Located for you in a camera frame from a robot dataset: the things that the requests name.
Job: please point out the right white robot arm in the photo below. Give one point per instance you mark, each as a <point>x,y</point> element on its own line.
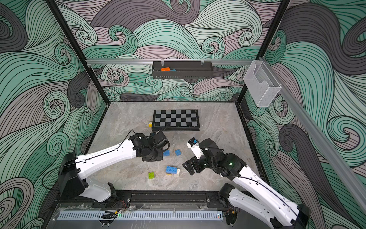
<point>264,203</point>

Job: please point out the green lego brick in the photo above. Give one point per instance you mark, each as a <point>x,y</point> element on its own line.
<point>151,175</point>

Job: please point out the aluminium rail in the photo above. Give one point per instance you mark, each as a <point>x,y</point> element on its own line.
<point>345,173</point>
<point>130,61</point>

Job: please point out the small blue lego brick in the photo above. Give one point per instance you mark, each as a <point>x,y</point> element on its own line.
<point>178,152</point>

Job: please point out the white slotted cable duct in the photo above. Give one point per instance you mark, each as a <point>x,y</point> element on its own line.
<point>211,215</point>

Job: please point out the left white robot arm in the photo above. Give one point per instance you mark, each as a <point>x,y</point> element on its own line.
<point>74,176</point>

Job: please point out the black wall tray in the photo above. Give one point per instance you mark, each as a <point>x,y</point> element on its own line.
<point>183,70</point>

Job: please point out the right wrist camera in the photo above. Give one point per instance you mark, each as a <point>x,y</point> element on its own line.
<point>193,144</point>

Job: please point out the black corner frame post right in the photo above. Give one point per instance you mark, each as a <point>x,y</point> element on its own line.
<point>272,23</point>

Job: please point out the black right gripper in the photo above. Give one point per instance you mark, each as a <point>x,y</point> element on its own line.
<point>192,165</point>

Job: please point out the aluminium rail back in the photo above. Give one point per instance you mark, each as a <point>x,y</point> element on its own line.
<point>130,61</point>

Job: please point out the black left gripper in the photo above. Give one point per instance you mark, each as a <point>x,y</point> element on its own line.
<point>159,158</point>

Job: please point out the orange block in tray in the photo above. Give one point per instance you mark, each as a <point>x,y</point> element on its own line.
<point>165,69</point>

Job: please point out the black corner frame post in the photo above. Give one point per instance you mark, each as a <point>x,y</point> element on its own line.
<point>272,23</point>
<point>67,31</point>

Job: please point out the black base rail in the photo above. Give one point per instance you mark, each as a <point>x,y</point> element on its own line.
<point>135,198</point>

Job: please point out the black corner frame post left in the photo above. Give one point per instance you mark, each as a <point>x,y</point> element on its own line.
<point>67,31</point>

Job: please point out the black chessboard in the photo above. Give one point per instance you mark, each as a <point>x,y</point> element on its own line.
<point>176,120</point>

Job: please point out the clear plastic wall holder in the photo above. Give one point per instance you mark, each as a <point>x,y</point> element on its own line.
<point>262,83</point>

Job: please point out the aluminium rail right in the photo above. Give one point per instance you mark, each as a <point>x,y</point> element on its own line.
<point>345,173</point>

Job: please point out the blue long lego brick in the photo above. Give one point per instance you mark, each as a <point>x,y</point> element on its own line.
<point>171,170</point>

